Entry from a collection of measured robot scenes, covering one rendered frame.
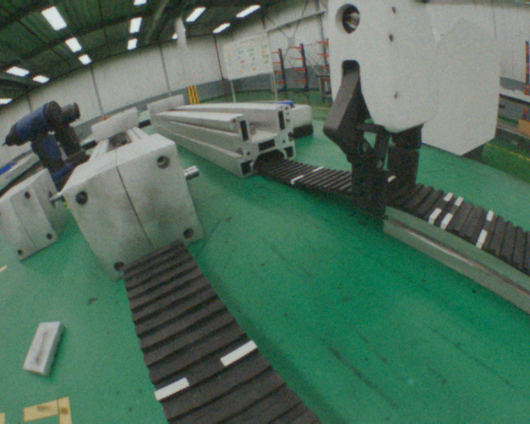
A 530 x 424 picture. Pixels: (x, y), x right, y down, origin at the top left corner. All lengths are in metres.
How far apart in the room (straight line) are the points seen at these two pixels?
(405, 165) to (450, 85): 0.25
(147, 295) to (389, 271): 0.16
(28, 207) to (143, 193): 0.24
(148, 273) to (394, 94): 0.18
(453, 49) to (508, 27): 7.36
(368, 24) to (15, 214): 0.44
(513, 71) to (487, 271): 7.52
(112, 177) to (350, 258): 0.19
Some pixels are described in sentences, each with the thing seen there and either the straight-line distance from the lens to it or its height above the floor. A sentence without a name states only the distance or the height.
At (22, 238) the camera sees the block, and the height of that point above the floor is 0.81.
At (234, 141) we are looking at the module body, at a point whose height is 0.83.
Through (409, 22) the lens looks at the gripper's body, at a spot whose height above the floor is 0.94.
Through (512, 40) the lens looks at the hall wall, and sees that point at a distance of 7.78.
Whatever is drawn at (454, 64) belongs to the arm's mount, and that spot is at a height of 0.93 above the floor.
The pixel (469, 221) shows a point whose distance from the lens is 0.20.
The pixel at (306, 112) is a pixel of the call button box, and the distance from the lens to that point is 0.50.
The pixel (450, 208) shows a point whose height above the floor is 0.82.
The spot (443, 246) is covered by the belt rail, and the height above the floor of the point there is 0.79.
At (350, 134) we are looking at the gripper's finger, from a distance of 0.15.
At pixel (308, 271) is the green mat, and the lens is 0.18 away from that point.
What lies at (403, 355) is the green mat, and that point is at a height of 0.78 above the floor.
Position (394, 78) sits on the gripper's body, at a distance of 0.15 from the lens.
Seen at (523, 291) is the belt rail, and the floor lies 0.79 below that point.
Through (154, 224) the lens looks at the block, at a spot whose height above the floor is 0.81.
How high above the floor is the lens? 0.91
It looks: 32 degrees down
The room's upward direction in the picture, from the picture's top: 10 degrees counter-clockwise
